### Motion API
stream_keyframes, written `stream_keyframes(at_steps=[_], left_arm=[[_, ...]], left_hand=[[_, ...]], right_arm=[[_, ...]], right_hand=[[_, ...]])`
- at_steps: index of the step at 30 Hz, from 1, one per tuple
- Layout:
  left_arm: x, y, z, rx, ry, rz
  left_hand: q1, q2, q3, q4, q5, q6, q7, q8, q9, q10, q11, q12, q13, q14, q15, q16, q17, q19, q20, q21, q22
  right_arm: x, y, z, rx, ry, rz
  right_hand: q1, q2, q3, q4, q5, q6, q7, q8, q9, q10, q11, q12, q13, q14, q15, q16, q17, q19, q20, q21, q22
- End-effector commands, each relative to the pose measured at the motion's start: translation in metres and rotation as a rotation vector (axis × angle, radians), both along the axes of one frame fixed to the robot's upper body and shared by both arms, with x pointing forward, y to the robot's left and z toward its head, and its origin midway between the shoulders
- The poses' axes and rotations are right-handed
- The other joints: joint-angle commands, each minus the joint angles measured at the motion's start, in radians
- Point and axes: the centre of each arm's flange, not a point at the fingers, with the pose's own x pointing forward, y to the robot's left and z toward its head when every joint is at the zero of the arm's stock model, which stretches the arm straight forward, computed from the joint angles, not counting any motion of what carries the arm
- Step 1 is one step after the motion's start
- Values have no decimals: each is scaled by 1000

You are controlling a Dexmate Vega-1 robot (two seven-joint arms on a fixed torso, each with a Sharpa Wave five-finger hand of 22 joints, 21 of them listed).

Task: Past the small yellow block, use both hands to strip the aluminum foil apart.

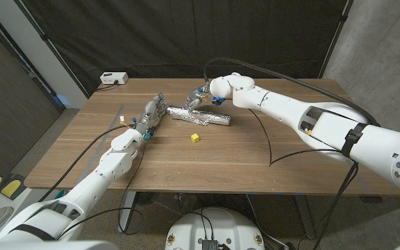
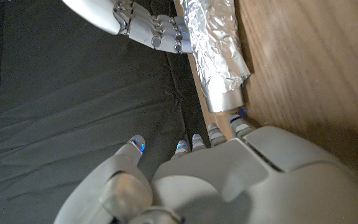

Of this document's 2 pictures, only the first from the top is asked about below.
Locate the black backdrop stand pole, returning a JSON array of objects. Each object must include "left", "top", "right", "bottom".
[
  {"left": 14, "top": 0, "right": 90, "bottom": 100},
  {"left": 317, "top": 0, "right": 354, "bottom": 79}
]

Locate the white power strip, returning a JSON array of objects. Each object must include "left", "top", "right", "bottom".
[{"left": 99, "top": 72, "right": 129, "bottom": 85}]

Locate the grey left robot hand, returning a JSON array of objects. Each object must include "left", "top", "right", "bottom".
[{"left": 135, "top": 92, "right": 169, "bottom": 137}]

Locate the grey table leg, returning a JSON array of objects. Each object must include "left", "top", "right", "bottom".
[
  {"left": 293, "top": 194, "right": 317, "bottom": 240},
  {"left": 117, "top": 191, "right": 138, "bottom": 233}
]

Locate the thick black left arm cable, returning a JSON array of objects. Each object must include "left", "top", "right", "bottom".
[{"left": 38, "top": 124, "right": 133, "bottom": 203}]

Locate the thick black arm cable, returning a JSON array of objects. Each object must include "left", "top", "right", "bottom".
[
  {"left": 203, "top": 57, "right": 381, "bottom": 250},
  {"left": 38, "top": 124, "right": 133, "bottom": 203}
]

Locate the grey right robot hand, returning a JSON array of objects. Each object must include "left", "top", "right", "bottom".
[{"left": 185, "top": 83, "right": 213, "bottom": 112}]

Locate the aluminum foil roll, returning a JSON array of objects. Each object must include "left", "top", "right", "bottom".
[{"left": 166, "top": 105, "right": 232, "bottom": 126}]

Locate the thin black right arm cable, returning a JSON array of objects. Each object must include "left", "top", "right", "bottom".
[{"left": 247, "top": 108, "right": 342, "bottom": 167}]

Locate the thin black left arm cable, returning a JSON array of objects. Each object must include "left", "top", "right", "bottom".
[{"left": 56, "top": 138, "right": 147, "bottom": 241}]

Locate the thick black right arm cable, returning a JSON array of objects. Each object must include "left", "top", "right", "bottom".
[{"left": 203, "top": 57, "right": 381, "bottom": 250}]

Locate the black power strip cable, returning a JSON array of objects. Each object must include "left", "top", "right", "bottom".
[{"left": 95, "top": 80, "right": 119, "bottom": 92}]

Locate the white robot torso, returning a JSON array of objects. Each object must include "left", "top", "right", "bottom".
[{"left": 165, "top": 207, "right": 265, "bottom": 250}]

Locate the black backdrop curtain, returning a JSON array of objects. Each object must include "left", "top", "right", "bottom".
[{"left": 14, "top": 0, "right": 349, "bottom": 97}]

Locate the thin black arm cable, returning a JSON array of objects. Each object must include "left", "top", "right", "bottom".
[
  {"left": 56, "top": 138, "right": 147, "bottom": 241},
  {"left": 247, "top": 108, "right": 342, "bottom": 167}
]

